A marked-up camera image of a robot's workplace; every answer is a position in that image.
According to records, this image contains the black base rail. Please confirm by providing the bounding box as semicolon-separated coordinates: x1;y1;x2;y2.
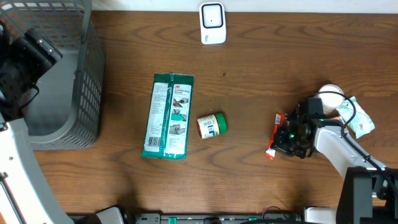
68;205;343;224

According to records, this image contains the white barcode scanner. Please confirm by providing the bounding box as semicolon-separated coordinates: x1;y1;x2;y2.
199;2;226;45

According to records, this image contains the red stick packet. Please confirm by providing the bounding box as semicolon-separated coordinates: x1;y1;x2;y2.
265;112;285;160

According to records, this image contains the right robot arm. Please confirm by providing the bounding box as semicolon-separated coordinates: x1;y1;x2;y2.
269;98;397;224

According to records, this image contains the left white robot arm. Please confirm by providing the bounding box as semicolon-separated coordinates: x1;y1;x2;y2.
1;23;73;224

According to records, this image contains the grey plastic mesh basket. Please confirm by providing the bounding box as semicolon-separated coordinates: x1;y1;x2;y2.
1;0;104;150

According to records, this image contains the green 3M gloves pack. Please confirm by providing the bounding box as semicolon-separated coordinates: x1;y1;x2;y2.
141;73;194;160

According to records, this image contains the green lid jar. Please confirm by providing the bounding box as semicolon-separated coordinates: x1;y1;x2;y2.
197;113;228;139

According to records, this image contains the white round tub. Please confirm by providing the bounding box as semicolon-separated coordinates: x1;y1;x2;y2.
317;84;345;114

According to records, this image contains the light green snack packet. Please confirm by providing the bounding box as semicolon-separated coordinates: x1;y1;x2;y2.
336;96;375;139

